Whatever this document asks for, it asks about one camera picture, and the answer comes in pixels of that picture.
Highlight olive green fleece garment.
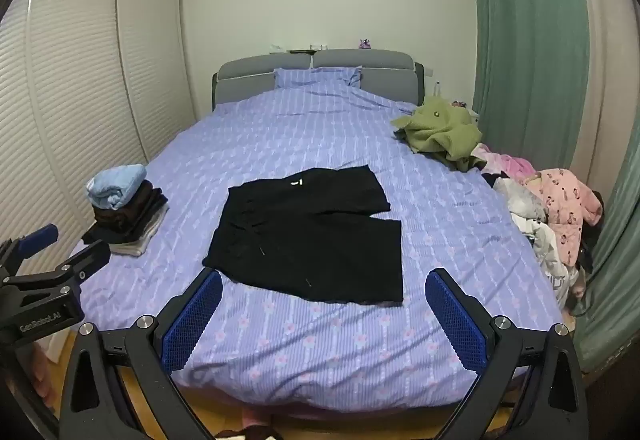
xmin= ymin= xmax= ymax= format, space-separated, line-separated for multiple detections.
xmin=390 ymin=95 xmax=487 ymax=172

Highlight pink printed pajama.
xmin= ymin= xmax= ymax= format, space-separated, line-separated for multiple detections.
xmin=525 ymin=167 xmax=604 ymax=266

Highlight dark brown folded garment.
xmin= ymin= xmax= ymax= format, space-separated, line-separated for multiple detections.
xmin=81 ymin=181 xmax=170 ymax=245

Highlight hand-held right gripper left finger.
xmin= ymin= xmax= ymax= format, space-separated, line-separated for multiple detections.
xmin=57 ymin=267 xmax=224 ymax=440

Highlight bed with purple floral sheet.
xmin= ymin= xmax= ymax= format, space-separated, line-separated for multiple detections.
xmin=72 ymin=67 xmax=568 ymax=413

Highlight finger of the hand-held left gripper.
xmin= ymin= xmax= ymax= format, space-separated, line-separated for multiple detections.
xmin=0 ymin=239 xmax=112 ymax=301
xmin=0 ymin=224 xmax=59 ymax=273

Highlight light pink garment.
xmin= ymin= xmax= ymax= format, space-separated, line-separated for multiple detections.
xmin=470 ymin=143 xmax=538 ymax=181

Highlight grey folded garment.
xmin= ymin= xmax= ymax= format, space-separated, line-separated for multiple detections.
xmin=107 ymin=205 xmax=170 ymax=257

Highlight purple striped pillow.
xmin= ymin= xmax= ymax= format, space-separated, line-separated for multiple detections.
xmin=273 ymin=66 xmax=364 ymax=91

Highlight black pants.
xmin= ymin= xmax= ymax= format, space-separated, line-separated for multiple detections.
xmin=202 ymin=164 xmax=405 ymax=306

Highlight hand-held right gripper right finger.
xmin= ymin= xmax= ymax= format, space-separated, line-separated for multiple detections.
xmin=424 ymin=268 xmax=586 ymax=440

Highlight white louvered wardrobe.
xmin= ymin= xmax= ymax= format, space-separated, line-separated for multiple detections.
xmin=0 ymin=0 xmax=201 ymax=271

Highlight light blue folded garment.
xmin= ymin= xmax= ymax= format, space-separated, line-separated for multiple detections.
xmin=86 ymin=164 xmax=147 ymax=211

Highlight green curtain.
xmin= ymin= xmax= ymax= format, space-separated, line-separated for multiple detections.
xmin=465 ymin=0 xmax=593 ymax=186
xmin=570 ymin=140 xmax=640 ymax=373

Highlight grey pillow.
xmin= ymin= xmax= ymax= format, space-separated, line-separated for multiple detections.
xmin=212 ymin=48 xmax=425 ymax=112

